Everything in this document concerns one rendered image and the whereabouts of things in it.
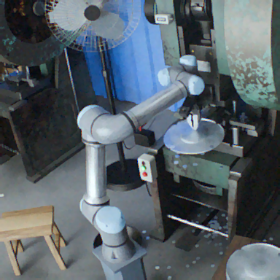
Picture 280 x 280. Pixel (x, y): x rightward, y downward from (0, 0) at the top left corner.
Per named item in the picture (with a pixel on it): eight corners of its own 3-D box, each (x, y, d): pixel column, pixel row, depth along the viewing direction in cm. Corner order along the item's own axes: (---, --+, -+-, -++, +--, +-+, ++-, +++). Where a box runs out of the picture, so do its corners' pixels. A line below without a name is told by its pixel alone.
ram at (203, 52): (216, 105, 192) (211, 47, 176) (189, 99, 200) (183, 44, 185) (231, 91, 203) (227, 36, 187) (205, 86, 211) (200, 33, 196)
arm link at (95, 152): (93, 233, 175) (91, 116, 153) (78, 216, 187) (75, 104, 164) (117, 226, 182) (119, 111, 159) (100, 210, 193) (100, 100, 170)
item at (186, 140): (151, 136, 197) (151, 135, 197) (197, 113, 208) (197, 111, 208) (189, 162, 176) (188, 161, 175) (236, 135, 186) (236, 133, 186)
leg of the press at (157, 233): (164, 243, 242) (144, 109, 195) (149, 237, 248) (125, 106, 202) (232, 164, 300) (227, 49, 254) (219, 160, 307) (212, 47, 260)
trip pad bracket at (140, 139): (152, 166, 222) (147, 135, 211) (138, 162, 227) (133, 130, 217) (158, 160, 225) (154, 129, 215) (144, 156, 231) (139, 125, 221)
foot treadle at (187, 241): (189, 257, 214) (189, 251, 211) (174, 251, 220) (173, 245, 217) (238, 195, 252) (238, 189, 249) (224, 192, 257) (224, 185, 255)
